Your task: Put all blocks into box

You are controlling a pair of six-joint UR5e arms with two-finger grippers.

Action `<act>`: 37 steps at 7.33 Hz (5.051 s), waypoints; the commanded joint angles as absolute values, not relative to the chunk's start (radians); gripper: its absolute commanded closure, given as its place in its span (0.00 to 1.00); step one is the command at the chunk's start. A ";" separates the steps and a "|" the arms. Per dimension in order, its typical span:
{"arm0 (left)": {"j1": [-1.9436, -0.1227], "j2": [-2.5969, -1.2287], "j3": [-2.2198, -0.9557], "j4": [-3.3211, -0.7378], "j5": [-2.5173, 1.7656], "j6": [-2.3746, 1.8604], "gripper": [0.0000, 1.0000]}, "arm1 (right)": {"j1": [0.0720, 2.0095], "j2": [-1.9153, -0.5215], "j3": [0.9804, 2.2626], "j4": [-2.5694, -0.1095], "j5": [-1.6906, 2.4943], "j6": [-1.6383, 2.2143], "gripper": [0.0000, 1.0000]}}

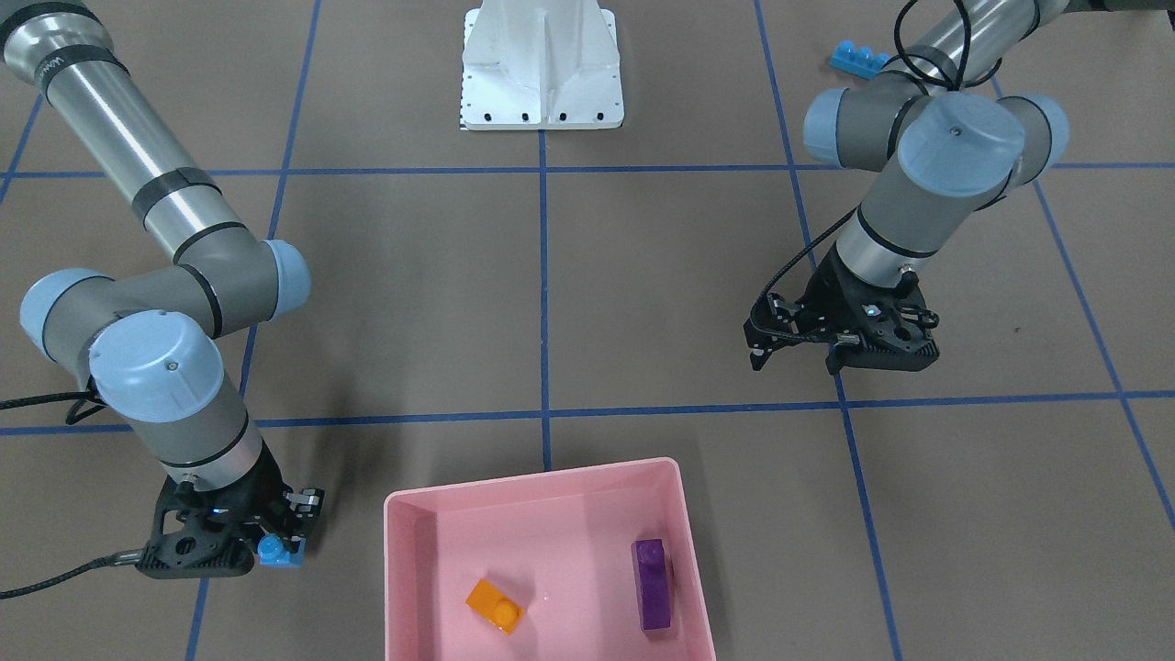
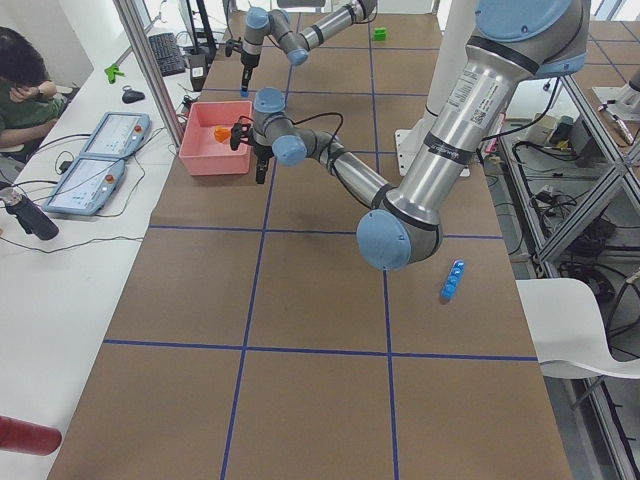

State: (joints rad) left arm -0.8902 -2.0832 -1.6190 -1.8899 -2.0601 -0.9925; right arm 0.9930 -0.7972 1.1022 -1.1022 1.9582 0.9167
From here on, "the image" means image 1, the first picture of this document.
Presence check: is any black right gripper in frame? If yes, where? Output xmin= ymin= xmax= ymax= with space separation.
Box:
xmin=136 ymin=446 xmax=325 ymax=580

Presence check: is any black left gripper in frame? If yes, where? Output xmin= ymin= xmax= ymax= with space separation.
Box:
xmin=744 ymin=250 xmax=940 ymax=375

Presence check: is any small blue toy block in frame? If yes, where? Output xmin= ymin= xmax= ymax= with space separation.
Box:
xmin=256 ymin=534 xmax=306 ymax=568

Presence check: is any orange toy block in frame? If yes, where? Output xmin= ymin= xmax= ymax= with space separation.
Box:
xmin=464 ymin=578 xmax=526 ymax=635

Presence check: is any purple toy block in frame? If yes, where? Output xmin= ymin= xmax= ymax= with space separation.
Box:
xmin=630 ymin=537 xmax=673 ymax=632

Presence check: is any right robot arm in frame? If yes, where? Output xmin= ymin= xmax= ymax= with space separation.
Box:
xmin=4 ymin=1 xmax=324 ymax=580

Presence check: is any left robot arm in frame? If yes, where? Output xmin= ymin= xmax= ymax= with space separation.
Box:
xmin=744 ymin=1 xmax=1069 ymax=375

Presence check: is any pink plastic box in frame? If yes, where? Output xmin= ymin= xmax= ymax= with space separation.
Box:
xmin=383 ymin=457 xmax=716 ymax=660

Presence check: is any long blue toy block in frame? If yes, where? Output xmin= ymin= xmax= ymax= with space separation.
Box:
xmin=828 ymin=40 xmax=892 ymax=80

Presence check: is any white metal mounting base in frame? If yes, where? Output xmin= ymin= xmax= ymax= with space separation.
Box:
xmin=459 ymin=1 xmax=625 ymax=131

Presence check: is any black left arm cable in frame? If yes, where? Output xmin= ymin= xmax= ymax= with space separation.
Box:
xmin=748 ymin=0 xmax=1003 ymax=350

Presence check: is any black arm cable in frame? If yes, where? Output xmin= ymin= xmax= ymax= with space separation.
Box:
xmin=748 ymin=0 xmax=1003 ymax=350
xmin=0 ymin=390 xmax=148 ymax=599

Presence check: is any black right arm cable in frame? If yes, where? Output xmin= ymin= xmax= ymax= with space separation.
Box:
xmin=0 ymin=390 xmax=148 ymax=599

